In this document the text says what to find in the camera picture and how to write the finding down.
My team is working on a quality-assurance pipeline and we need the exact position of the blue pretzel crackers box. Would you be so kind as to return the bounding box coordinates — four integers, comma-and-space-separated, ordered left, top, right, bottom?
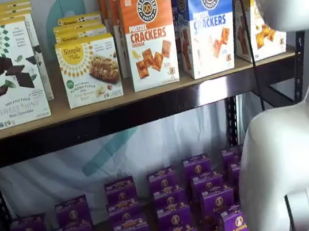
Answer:
173, 0, 247, 82

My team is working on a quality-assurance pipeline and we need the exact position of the yellow pretzel crackers box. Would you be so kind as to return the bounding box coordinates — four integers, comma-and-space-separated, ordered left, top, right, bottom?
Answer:
227, 0, 291, 66

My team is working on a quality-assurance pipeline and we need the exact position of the orange pretzel crackers box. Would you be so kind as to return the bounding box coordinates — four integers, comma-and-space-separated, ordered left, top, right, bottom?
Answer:
97, 0, 144, 47
105, 0, 166, 80
116, 0, 185, 94

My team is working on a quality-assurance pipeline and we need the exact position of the wooden shelf board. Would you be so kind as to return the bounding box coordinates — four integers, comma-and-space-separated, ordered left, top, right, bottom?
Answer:
0, 41, 306, 144

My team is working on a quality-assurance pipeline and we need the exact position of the Simple Mills almond bar box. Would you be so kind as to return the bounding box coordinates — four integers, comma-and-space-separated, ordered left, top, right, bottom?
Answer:
52, 18, 104, 36
54, 24, 109, 46
54, 32, 125, 110
58, 11, 102, 28

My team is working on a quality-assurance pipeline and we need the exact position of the Simple Mills sweet thins box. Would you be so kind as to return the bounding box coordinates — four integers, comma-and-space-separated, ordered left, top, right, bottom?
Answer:
0, 4, 33, 18
0, 0, 32, 12
0, 14, 54, 130
0, 9, 56, 109

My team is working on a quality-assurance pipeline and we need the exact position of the black metal shelf rack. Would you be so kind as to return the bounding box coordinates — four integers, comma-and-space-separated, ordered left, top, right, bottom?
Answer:
0, 29, 309, 231

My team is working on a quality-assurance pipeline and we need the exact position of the white backdrop cloth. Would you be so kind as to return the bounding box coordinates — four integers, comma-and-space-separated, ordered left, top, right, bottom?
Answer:
0, 0, 272, 231

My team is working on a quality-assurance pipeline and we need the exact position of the black cable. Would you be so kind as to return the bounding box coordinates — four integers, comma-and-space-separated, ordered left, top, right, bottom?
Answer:
237, 0, 265, 113

